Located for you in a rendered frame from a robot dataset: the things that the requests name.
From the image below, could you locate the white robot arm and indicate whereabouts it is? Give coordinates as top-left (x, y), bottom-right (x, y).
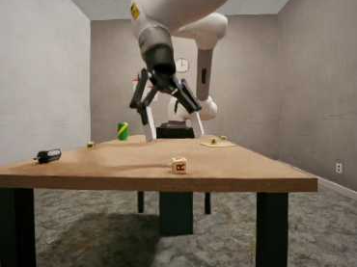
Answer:
top-left (130, 0), bottom-right (228, 129)

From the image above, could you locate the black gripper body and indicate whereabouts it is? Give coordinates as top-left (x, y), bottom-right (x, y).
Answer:
top-left (145, 46), bottom-right (179, 94)

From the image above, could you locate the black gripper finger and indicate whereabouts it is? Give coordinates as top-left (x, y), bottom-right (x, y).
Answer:
top-left (129, 68), bottom-right (167, 142)
top-left (170, 76), bottom-right (205, 138)

